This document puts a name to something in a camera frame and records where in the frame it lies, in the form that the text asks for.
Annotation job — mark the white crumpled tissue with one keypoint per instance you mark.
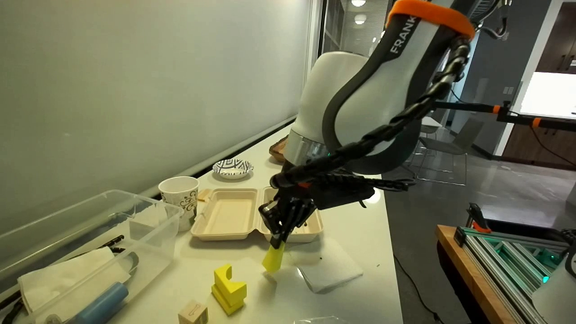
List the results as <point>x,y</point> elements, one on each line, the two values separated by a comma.
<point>65,279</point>

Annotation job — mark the white paper napkin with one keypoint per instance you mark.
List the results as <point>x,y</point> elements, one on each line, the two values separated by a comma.
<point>330,272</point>

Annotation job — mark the patterned paper cup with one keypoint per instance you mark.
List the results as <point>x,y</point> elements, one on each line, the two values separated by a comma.
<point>179,194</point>

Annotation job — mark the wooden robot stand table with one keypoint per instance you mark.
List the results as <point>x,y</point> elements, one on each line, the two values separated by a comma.
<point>474,281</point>

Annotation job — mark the bright white screen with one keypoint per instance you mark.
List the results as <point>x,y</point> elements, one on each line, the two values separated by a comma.
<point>550,94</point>

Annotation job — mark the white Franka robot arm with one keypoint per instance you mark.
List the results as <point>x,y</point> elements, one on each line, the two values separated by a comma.
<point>361,101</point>

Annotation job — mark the flat yellow rectangular block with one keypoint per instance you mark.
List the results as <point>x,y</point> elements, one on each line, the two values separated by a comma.
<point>224,302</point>

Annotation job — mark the beige clamshell food container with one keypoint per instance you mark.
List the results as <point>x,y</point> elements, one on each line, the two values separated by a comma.
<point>227,214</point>

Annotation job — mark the green orange clamp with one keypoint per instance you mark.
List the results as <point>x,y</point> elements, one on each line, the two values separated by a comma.
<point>478,218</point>

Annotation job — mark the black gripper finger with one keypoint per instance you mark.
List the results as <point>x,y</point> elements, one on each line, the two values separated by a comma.
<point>276,221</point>
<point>303,212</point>

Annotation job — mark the wooden cube with print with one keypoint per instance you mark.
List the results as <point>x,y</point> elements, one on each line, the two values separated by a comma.
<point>193,313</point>

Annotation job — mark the black rod with orange clips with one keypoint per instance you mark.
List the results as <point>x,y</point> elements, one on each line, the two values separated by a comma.
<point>528,117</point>

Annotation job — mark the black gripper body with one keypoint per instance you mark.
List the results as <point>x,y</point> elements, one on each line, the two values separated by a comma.
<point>325,191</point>

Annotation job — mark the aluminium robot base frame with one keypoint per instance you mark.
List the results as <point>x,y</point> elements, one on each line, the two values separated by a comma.
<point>523,263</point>

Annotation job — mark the notched yellow block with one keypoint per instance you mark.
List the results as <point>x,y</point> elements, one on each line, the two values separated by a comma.
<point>235,288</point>

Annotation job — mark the blue marker tube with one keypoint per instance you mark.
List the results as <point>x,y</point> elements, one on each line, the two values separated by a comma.
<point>101,302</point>

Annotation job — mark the small yellow wedge block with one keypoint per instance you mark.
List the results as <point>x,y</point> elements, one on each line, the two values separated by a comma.
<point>272,259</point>

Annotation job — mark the clear plastic bin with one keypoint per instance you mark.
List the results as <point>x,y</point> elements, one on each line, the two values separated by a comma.
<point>150,230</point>

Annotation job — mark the blue white patterned bowl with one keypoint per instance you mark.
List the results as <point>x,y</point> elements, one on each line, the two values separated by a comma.
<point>231,169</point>

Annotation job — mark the brown wooden board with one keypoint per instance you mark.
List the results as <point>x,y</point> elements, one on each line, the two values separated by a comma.
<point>278,149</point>

